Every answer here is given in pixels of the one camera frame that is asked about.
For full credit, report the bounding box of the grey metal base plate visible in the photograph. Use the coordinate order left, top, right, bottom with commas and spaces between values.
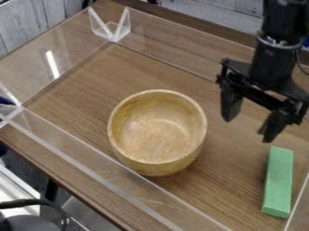
61, 197, 120, 231

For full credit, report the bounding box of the clear acrylic tray enclosure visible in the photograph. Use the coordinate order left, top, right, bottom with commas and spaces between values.
0, 7, 309, 231

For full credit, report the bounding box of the brown wooden bowl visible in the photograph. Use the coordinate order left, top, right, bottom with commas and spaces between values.
107, 89, 207, 177

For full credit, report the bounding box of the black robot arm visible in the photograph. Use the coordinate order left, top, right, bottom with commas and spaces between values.
216, 0, 309, 143

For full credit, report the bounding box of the green rectangular block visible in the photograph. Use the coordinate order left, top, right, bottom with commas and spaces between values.
261, 146, 293, 218

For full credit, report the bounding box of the black cable lower left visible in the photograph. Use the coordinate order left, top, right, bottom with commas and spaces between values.
0, 198, 71, 231

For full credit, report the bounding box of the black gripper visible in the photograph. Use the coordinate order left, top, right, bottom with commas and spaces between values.
216, 36, 309, 143

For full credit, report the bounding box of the black table leg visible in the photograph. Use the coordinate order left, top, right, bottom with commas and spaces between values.
44, 180, 59, 202

